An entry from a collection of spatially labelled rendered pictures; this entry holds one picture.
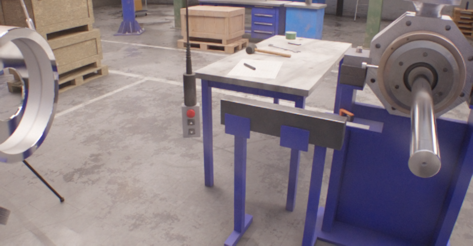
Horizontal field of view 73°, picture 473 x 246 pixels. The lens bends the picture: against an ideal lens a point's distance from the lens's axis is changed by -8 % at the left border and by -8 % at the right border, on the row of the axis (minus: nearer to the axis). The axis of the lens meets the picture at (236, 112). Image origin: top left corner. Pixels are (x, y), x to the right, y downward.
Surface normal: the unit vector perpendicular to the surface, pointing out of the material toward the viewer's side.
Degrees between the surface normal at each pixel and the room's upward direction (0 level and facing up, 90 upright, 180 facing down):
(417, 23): 90
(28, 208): 0
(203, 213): 0
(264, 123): 90
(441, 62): 90
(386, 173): 90
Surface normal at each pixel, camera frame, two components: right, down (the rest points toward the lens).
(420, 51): -0.44, 0.34
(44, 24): 0.94, 0.15
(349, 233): 0.01, -0.92
